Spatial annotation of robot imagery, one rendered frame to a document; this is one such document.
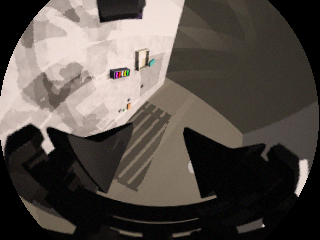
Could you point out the beige shallow tray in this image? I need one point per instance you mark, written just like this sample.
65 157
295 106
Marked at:
142 58

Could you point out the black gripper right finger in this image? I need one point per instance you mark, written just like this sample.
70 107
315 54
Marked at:
214 163

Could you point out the teal rectangular block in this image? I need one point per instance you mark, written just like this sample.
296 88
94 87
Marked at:
151 62

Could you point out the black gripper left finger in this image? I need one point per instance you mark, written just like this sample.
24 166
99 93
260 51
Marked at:
99 155

